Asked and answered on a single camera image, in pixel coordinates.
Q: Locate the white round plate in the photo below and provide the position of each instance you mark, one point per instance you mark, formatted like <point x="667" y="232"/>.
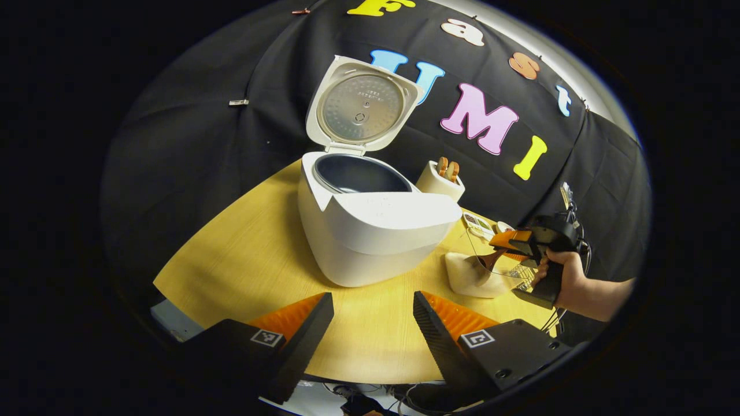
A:
<point x="504" y="226"/>

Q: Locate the toasted bread slice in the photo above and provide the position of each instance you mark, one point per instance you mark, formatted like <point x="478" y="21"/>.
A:
<point x="442" y="166"/>
<point x="453" y="171"/>

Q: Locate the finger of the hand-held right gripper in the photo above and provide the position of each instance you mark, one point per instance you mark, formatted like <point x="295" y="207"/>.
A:
<point x="511" y="241"/>

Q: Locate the white divided dish with grains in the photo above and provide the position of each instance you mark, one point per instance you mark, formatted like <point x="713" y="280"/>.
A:
<point x="478" y="224"/>

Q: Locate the clear container of rice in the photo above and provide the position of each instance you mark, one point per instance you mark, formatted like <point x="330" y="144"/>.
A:
<point x="462" y="277"/>

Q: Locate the silver cloth clip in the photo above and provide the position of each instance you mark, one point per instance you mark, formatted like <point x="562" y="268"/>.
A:
<point x="239" y="102"/>

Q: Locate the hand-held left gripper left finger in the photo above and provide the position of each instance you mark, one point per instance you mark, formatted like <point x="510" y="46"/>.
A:
<point x="300" y="346"/>

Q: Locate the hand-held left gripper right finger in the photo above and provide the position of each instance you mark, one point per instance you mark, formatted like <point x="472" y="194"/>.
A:
<point x="442" y="346"/>

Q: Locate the black backdrop cloth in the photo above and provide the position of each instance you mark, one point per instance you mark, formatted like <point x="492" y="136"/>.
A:
<point x="202" y="144"/>

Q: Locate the white toaster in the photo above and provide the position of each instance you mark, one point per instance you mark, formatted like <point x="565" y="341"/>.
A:
<point x="433" y="185"/>

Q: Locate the white rice cooker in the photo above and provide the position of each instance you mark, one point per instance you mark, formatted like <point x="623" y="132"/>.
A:
<point x="376" y="231"/>

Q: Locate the brown wooden spoon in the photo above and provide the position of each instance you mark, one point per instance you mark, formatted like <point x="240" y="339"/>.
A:
<point x="484" y="271"/>

